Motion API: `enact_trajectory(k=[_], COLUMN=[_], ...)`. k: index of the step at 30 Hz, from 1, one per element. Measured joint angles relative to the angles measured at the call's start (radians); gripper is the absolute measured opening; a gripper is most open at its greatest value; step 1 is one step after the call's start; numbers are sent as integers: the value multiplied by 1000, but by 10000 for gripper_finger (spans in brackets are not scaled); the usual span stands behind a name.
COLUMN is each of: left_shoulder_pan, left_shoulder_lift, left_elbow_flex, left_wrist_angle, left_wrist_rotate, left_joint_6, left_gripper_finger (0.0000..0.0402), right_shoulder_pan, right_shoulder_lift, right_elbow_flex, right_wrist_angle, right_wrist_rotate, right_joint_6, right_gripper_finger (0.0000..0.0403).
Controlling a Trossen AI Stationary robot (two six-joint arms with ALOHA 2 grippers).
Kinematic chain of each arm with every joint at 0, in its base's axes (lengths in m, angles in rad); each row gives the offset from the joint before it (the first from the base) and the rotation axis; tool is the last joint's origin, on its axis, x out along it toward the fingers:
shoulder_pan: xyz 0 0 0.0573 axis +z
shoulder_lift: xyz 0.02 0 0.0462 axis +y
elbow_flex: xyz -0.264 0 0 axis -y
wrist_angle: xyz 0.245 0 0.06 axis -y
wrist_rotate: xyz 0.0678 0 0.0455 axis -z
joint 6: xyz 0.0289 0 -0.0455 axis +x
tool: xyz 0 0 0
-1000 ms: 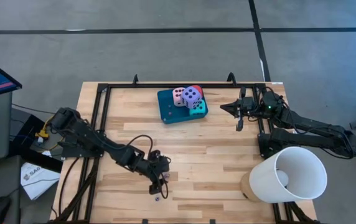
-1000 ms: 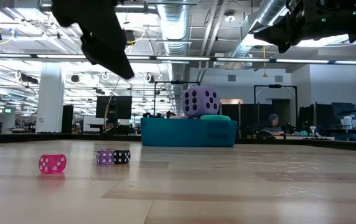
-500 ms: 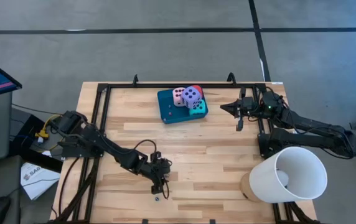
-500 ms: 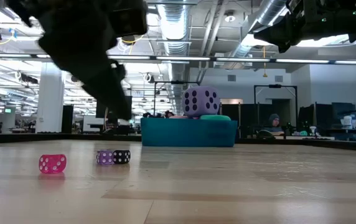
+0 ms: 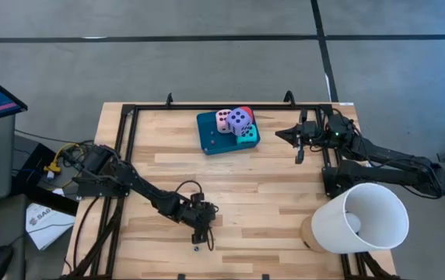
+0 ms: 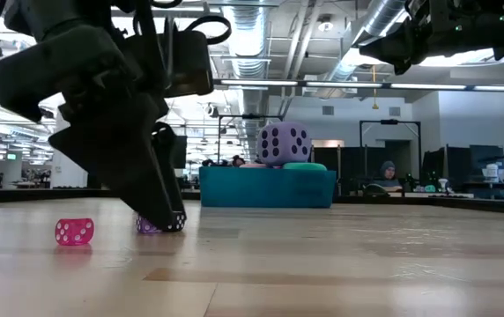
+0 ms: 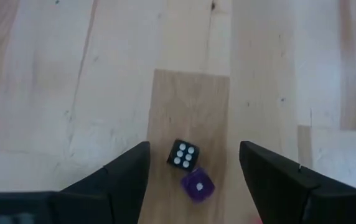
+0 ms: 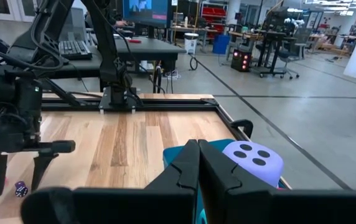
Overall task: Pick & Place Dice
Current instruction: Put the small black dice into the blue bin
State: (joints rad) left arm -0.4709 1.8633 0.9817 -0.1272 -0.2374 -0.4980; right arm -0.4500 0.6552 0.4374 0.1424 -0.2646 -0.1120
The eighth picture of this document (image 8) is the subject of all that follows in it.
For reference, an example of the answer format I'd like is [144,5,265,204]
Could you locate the blue waste bin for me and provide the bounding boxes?
[212,34,231,55]

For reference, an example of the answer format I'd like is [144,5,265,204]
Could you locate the black keyboard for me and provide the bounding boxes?
[58,39,93,61]

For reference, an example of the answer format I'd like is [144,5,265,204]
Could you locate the monitor with blue screen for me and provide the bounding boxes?
[122,0,173,40]

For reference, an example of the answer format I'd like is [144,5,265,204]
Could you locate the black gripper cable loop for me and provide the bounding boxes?
[0,12,70,72]

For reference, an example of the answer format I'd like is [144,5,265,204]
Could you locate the black rolling desk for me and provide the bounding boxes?
[252,30,288,78]

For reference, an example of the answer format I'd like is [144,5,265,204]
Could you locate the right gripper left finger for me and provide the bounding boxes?
[21,139,200,224]

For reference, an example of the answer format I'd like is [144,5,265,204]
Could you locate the computer tower red lights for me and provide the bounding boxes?
[230,49,253,73]

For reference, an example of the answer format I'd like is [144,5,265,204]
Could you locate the black aluminium table frame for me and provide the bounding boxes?
[39,96,253,142]

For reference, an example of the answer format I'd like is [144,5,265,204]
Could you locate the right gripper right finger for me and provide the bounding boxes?
[198,139,356,224]

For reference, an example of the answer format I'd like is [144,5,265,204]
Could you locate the black coiled cable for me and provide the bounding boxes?
[189,54,199,72]

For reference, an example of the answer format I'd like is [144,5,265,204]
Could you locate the black clamp handle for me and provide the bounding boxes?
[230,119,255,139]

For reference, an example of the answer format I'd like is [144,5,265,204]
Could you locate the grey office chair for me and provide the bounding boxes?
[274,27,312,80]

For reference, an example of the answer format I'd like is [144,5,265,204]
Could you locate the blue plastic tray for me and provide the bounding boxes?
[162,138,288,224]

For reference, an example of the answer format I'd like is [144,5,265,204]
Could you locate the red bin shelf rack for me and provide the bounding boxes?
[200,2,228,40]

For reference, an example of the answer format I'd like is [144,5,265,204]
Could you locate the white waste bin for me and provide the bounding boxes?
[184,32,199,55]

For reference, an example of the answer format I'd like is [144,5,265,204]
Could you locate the dark grey desk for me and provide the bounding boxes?
[45,35,187,94]

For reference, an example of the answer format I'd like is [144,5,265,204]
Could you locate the purple foam die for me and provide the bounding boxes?
[222,140,284,189]

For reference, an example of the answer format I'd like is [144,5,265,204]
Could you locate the small purple die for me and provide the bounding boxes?
[14,180,29,198]

